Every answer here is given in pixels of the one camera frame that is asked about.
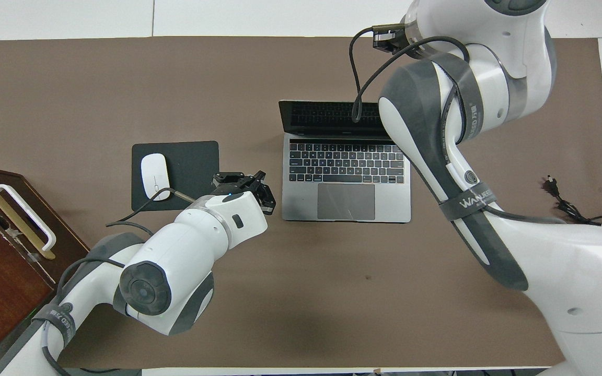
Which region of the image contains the grey aluminium laptop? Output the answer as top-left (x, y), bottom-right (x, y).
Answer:
top-left (279, 100), bottom-right (412, 224)

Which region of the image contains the black mouse pad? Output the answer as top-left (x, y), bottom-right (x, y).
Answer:
top-left (132, 140), bottom-right (220, 212)

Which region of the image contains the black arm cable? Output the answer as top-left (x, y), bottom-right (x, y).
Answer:
top-left (40, 187), bottom-right (200, 376)
top-left (349, 26), bottom-right (568, 225)

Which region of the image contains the brown table mat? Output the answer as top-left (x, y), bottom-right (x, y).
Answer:
top-left (0, 36), bottom-right (602, 369)

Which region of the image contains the white drawer handle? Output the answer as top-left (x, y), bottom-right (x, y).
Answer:
top-left (0, 184), bottom-right (57, 251)

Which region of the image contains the brass handle backing plate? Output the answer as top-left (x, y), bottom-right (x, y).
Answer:
top-left (0, 184), bottom-right (56, 260)

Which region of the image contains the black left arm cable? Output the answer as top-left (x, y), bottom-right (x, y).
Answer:
top-left (40, 187), bottom-right (200, 376)

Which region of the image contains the white computer mouse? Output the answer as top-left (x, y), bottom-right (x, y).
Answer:
top-left (141, 153), bottom-right (171, 201)

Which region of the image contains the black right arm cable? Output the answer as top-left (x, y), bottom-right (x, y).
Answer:
top-left (349, 26), bottom-right (568, 225)

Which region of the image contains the black lamp power cable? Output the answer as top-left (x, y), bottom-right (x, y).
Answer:
top-left (541, 177), bottom-right (602, 226)

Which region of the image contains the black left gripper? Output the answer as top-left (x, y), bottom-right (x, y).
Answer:
top-left (212, 170), bottom-right (277, 216)

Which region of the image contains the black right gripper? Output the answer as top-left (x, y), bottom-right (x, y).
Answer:
top-left (373, 30), bottom-right (411, 54)

